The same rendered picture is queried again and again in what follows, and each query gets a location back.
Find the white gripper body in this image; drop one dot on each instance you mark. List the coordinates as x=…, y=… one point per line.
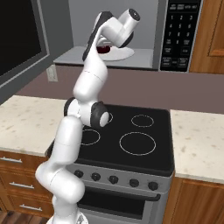
x=105, y=40

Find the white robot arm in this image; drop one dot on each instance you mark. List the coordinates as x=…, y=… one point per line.
x=87, y=84

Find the dark red cup of tea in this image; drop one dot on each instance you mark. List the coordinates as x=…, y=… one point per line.
x=103, y=49

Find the white microwave turntable plate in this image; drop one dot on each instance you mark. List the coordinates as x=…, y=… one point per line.
x=122, y=54

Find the grey microwave oven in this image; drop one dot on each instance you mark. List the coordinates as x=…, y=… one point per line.
x=178, y=35

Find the black glass microwave door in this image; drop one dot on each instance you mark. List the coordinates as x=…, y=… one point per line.
x=17, y=32

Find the black glass hob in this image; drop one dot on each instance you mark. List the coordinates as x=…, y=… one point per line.
x=140, y=140

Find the black oven knob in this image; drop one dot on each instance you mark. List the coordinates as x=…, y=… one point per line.
x=113, y=179
x=78, y=173
x=152, y=185
x=134, y=183
x=95, y=176

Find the grey oven front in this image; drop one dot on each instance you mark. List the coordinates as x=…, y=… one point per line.
x=122, y=208

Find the wooden base cupboard door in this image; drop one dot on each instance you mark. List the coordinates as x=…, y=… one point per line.
x=198, y=204

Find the white wall socket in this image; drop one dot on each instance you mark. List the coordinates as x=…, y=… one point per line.
x=52, y=73

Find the wooden wall cupboard door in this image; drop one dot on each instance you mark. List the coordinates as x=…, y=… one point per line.
x=210, y=35

